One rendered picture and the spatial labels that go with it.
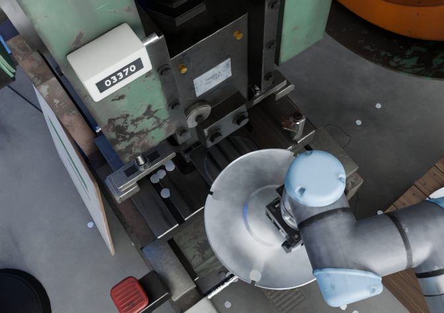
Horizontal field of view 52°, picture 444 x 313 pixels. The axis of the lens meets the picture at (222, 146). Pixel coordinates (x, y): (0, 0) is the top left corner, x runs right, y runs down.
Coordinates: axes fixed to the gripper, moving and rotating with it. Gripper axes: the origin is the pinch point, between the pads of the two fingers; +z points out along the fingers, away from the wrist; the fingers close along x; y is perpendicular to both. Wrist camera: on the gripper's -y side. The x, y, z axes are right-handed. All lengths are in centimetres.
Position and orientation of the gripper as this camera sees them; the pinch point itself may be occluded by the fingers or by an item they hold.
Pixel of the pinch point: (299, 245)
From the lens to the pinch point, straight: 93.2
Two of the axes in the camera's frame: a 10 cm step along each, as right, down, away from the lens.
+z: 0.5, 4.1, 9.1
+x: -8.2, 5.4, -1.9
